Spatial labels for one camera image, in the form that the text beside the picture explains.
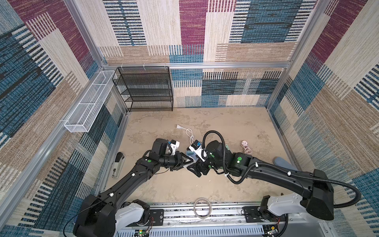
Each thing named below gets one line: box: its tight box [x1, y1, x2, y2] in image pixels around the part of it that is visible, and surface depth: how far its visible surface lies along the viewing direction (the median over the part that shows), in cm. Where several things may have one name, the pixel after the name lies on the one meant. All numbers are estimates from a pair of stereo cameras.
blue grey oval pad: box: [272, 156, 299, 171], surface depth 92 cm
